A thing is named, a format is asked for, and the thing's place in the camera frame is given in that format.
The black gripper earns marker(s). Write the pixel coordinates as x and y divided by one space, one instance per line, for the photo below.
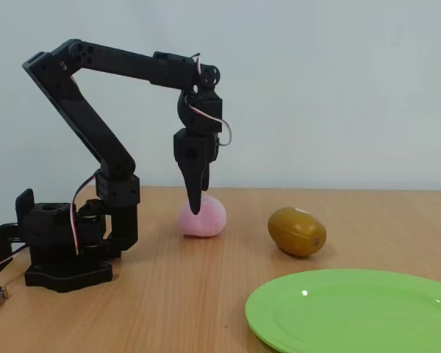
192 154

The pink plush peach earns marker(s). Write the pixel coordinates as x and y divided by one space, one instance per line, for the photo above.
209 220

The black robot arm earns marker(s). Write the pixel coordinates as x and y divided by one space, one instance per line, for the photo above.
95 128

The green oval plate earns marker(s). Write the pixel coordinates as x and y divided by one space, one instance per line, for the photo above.
353 312

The brown kiwi fruit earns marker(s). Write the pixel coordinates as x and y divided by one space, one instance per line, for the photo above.
295 231

